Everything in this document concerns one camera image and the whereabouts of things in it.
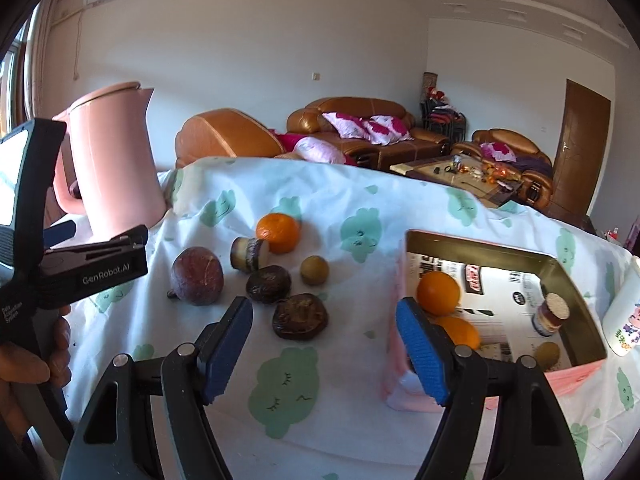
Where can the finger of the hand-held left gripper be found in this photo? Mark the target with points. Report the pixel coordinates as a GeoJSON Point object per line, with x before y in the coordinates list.
{"type": "Point", "coordinates": [75, 255]}
{"type": "Point", "coordinates": [60, 233]}

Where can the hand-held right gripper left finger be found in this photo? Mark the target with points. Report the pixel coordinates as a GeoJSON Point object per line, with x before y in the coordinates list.
{"type": "Point", "coordinates": [227, 355]}

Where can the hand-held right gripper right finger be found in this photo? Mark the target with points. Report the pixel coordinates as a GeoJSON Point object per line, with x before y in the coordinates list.
{"type": "Point", "coordinates": [422, 355]}

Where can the dark brown wrinkled fruit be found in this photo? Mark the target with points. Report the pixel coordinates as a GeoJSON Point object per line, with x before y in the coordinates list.
{"type": "Point", "coordinates": [268, 284]}
{"type": "Point", "coordinates": [300, 317]}

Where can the purple passion fruit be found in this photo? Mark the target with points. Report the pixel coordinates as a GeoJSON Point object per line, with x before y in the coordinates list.
{"type": "Point", "coordinates": [196, 275]}

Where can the small brown-green fruit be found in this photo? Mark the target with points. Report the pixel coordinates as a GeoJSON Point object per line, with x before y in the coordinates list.
{"type": "Point", "coordinates": [548, 353]}
{"type": "Point", "coordinates": [314, 270]}

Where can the orange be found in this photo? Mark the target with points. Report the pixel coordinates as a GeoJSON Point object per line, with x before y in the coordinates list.
{"type": "Point", "coordinates": [438, 294]}
{"type": "Point", "coordinates": [465, 332]}
{"type": "Point", "coordinates": [278, 232]}

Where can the pink tin box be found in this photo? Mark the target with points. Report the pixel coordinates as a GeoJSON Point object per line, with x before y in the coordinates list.
{"type": "Point", "coordinates": [580, 320]}

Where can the person's left hand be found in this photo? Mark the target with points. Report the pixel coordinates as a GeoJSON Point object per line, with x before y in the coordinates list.
{"type": "Point", "coordinates": [30, 367]}

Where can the cloud-print white tablecloth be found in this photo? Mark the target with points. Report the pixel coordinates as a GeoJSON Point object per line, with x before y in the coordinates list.
{"type": "Point", "coordinates": [350, 360]}

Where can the pink electric kettle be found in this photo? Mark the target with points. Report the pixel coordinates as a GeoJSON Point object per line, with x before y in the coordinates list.
{"type": "Point", "coordinates": [115, 160]}

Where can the beige curtain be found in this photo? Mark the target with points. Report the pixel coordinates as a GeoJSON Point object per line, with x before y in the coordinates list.
{"type": "Point", "coordinates": [37, 85]}

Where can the white air conditioner pipe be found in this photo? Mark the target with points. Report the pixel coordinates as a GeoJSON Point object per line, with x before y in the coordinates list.
{"type": "Point", "coordinates": [76, 50]}

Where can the wooden coffee table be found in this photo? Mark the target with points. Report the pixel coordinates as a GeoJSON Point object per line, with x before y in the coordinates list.
{"type": "Point", "coordinates": [450, 182]}

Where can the brown leather armchair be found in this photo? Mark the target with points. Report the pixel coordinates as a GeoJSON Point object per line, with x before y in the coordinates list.
{"type": "Point", "coordinates": [220, 135]}

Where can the white cartoon pig mug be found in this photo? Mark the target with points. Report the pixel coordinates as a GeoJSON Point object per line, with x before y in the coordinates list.
{"type": "Point", "coordinates": [625, 315]}

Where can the white and magenta floral pillow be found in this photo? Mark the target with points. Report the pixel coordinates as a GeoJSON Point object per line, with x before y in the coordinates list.
{"type": "Point", "coordinates": [345, 125]}
{"type": "Point", "coordinates": [377, 135]}
{"type": "Point", "coordinates": [397, 127]}
{"type": "Point", "coordinates": [496, 150]}

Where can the purple blanket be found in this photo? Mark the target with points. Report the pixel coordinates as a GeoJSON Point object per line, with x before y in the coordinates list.
{"type": "Point", "coordinates": [532, 163]}

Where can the red blanket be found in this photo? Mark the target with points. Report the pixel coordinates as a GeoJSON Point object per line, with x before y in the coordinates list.
{"type": "Point", "coordinates": [286, 141]}

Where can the pale pink pillow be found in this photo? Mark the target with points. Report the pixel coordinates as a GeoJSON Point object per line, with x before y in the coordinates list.
{"type": "Point", "coordinates": [320, 152]}

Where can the brown leather loveseat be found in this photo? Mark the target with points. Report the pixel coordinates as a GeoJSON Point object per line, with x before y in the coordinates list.
{"type": "Point", "coordinates": [500, 137]}

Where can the stacked dark chairs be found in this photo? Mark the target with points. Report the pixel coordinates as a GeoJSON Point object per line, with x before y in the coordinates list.
{"type": "Point", "coordinates": [442, 119]}

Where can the brown leather sofa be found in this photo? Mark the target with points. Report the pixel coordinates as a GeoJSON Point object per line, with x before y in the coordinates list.
{"type": "Point", "coordinates": [350, 107]}

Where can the brown wooden door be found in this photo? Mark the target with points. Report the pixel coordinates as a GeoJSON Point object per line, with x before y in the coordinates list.
{"type": "Point", "coordinates": [580, 150]}

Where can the tall decorated floor vase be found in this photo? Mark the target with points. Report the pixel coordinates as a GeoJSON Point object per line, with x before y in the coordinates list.
{"type": "Point", "coordinates": [430, 82]}

